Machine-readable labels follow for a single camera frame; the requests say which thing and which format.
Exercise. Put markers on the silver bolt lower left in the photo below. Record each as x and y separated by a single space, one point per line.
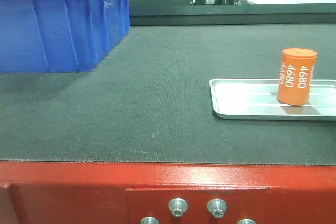
149 220

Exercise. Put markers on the red conveyor frame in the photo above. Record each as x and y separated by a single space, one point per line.
57 192

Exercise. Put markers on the orange capacitor cylinder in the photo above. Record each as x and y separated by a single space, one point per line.
296 75

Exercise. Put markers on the black conveyor back rail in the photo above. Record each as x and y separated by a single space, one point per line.
181 12

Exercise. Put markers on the silver bolt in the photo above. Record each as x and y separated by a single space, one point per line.
217 208
149 220
178 207
246 221

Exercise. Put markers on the dark conveyor belt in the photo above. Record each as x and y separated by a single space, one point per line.
149 101

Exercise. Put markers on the silver metal tray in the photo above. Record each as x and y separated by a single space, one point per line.
256 99

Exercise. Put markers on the silver bolt lower right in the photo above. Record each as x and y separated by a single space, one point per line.
246 221

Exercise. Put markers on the blue plastic crate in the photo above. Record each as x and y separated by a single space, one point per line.
54 36

